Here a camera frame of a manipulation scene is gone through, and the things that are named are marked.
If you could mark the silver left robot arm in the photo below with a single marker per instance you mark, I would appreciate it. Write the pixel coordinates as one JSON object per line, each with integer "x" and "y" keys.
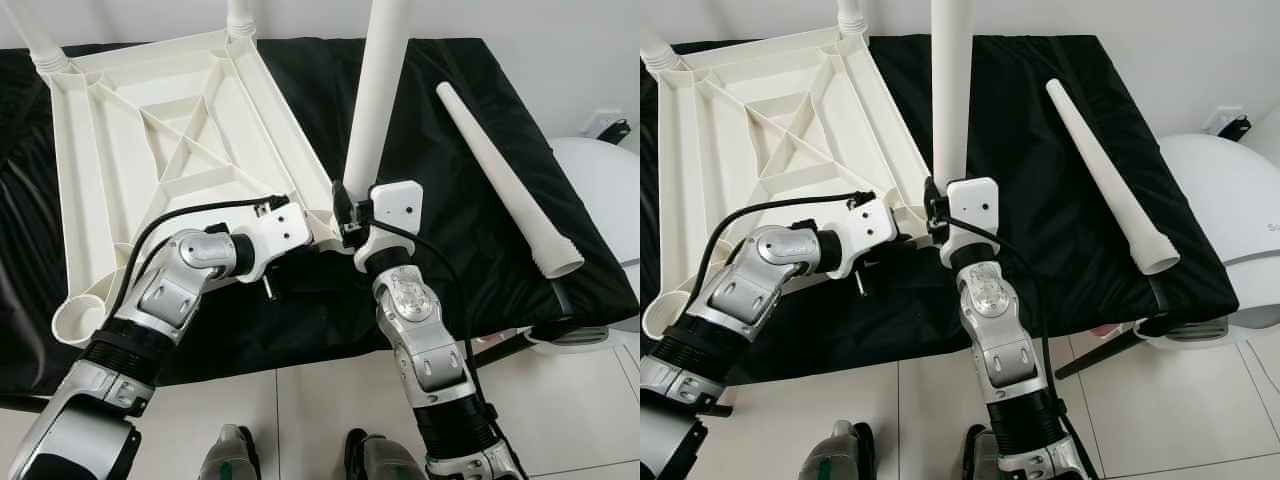
{"x": 170, "y": 290}
{"x": 760, "y": 290}

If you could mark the white plastic table top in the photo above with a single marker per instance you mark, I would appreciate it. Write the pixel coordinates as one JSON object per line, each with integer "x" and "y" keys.
{"x": 110, "y": 150}
{"x": 720, "y": 150}

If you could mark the white plastic table leg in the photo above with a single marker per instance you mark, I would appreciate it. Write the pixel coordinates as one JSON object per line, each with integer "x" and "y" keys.
{"x": 655, "y": 50}
{"x": 375, "y": 90}
{"x": 500, "y": 170}
{"x": 851, "y": 12}
{"x": 952, "y": 90}
{"x": 35, "y": 35}
{"x": 1100, "y": 170}
{"x": 241, "y": 15}

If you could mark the white dome appliance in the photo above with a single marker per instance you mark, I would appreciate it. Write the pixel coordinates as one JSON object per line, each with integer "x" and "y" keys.
{"x": 1230, "y": 190}
{"x": 610, "y": 190}

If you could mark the wall socket black plug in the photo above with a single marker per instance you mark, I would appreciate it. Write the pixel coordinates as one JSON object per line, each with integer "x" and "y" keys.
{"x": 610, "y": 128}
{"x": 1230, "y": 125}

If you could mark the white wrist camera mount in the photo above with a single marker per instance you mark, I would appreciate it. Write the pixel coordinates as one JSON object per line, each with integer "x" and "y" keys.
{"x": 865, "y": 225}
{"x": 280, "y": 230}
{"x": 398, "y": 205}
{"x": 975, "y": 205}

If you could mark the grey right robot foot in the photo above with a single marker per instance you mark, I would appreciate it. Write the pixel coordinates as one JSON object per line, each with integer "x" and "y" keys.
{"x": 385, "y": 460}
{"x": 1000, "y": 458}

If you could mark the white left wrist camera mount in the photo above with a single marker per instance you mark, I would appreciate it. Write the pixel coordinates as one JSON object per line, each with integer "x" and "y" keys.
{"x": 280, "y": 230}
{"x": 865, "y": 225}

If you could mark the grey robot foot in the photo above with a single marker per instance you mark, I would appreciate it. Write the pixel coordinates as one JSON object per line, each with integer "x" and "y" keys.
{"x": 838, "y": 455}
{"x": 385, "y": 460}
{"x": 232, "y": 458}
{"x": 1000, "y": 458}

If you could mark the grey left robot foot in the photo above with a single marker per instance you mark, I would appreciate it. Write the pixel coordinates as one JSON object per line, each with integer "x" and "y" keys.
{"x": 232, "y": 458}
{"x": 838, "y": 455}

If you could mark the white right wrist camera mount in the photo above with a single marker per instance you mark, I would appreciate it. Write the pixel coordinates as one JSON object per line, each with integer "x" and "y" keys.
{"x": 398, "y": 205}
{"x": 975, "y": 205}

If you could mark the black padded bed cover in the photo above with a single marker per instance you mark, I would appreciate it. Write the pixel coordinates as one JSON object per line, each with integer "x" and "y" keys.
{"x": 1100, "y": 300}
{"x": 320, "y": 320}

